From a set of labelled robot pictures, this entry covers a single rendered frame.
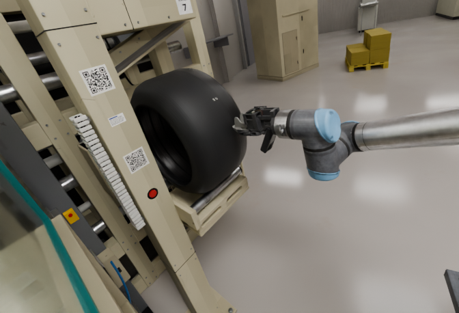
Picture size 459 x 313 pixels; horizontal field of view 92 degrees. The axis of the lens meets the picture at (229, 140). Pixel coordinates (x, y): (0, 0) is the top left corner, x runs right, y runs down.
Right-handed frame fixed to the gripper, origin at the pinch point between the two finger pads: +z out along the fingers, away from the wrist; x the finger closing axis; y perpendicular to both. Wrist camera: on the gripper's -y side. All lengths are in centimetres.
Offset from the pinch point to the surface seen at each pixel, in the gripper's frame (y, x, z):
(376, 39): -53, -531, 66
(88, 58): 37, 32, 16
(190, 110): 12.7, 12.2, 6.3
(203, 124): 6.9, 11.5, 3.4
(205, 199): -29.2, 14.7, 17.1
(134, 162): 2.0, 33.1, 20.6
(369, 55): -83, -530, 78
